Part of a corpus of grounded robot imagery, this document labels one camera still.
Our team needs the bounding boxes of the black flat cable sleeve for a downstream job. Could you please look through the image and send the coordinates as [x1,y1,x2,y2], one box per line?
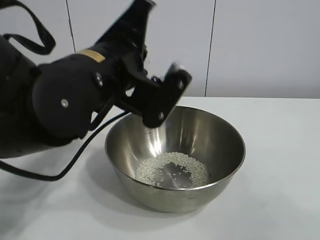
[0,0,56,55]

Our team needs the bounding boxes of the white rice grains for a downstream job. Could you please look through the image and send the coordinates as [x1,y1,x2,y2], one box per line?
[135,151,210,189]

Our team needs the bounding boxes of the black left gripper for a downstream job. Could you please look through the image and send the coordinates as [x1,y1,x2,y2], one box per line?
[104,58,193,129]

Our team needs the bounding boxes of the stainless steel mixing bowl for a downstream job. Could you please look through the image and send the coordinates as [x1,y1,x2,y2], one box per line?
[104,105,247,214]

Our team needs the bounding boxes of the thin black round cable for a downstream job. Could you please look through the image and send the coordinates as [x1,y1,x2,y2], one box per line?
[0,111,127,181]

